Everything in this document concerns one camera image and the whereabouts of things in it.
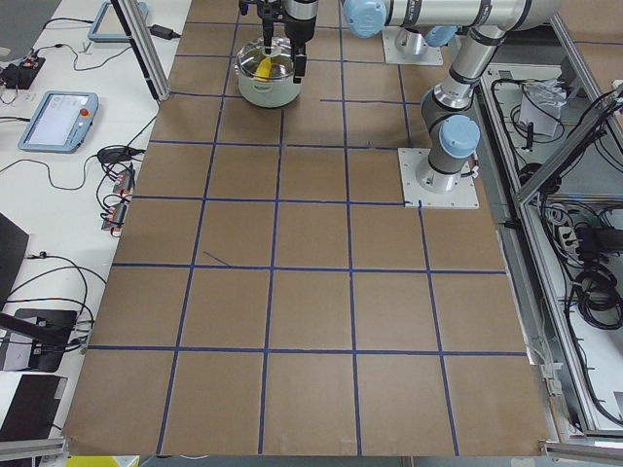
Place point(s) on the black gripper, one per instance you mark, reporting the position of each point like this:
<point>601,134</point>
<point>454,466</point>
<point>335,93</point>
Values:
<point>299,28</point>

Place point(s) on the glass pot lid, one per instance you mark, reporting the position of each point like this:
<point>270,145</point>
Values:
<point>255,62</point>

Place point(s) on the yellow corn cob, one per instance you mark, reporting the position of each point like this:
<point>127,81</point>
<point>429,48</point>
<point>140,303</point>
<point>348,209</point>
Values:
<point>263,71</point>

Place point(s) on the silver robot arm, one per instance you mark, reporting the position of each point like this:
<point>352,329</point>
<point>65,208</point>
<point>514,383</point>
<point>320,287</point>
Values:
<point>454,136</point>

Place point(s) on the pale green cooking pot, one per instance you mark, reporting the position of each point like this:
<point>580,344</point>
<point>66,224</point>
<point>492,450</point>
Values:
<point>268,95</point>

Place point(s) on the black laptop power brick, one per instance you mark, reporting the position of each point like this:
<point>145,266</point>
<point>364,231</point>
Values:
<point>163,32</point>

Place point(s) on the far blue teach pendant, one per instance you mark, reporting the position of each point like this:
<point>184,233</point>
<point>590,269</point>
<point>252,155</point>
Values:
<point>106,27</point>

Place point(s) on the blue teach pendant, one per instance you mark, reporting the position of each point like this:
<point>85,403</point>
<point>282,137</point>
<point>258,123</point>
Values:
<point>60,123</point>
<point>106,27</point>

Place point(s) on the near blue teach pendant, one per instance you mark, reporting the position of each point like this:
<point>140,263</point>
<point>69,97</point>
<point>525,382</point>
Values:
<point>60,123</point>

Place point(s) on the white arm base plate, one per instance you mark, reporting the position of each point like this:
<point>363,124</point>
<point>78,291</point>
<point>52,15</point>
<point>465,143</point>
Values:
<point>402,46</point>
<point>424,187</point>

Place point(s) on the aluminium frame post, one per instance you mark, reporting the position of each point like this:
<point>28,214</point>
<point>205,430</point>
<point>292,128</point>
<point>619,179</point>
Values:
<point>134,25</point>

